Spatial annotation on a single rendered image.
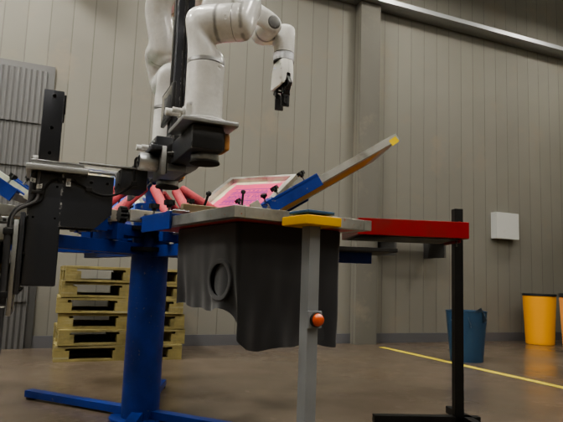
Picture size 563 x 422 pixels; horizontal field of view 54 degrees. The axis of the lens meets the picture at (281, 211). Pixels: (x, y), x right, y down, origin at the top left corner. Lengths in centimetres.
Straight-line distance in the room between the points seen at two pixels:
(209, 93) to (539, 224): 817
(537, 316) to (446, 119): 297
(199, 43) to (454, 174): 699
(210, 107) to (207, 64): 11
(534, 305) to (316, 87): 417
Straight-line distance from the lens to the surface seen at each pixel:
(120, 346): 522
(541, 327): 840
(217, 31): 145
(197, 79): 140
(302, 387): 168
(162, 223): 222
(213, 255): 199
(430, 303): 780
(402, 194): 761
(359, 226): 204
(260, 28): 201
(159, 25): 191
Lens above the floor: 76
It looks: 7 degrees up
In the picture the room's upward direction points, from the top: 2 degrees clockwise
